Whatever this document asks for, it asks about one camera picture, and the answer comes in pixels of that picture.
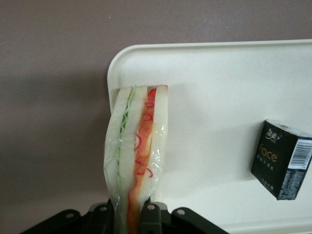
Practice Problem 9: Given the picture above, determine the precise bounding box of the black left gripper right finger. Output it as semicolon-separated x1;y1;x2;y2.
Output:
139;201;230;234

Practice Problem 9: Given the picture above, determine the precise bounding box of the triangle sandwich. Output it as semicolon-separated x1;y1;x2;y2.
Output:
103;84;169;234

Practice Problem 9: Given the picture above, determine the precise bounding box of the beige plastic tray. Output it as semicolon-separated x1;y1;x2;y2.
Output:
105;39;312;234

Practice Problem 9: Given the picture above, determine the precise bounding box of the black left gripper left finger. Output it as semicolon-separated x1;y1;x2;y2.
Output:
22;201;116;234

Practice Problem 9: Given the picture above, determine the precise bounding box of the black tissue pack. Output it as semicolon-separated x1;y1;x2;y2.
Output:
251;118;312;201

